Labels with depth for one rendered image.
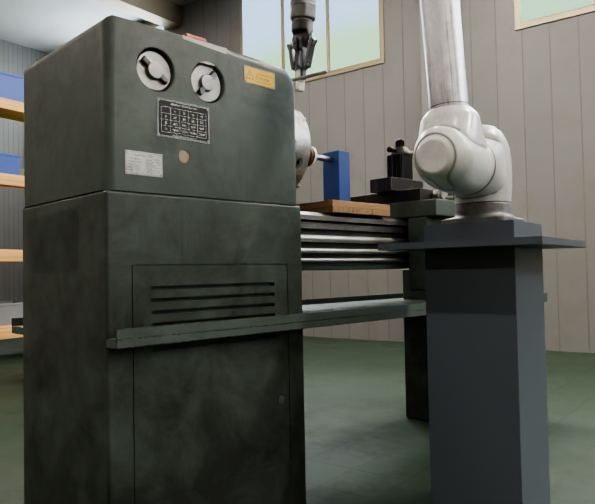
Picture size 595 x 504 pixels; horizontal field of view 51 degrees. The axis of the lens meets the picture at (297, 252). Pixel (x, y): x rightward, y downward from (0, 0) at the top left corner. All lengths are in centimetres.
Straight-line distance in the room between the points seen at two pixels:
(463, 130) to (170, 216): 74
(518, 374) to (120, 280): 100
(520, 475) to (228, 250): 93
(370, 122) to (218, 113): 467
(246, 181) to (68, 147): 44
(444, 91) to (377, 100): 459
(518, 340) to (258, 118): 89
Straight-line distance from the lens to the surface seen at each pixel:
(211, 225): 156
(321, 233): 201
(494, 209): 177
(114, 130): 146
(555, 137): 552
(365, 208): 212
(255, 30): 739
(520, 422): 173
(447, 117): 162
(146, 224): 146
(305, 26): 222
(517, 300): 169
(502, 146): 181
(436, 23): 173
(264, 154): 170
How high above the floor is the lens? 68
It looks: 2 degrees up
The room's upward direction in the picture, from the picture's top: 1 degrees counter-clockwise
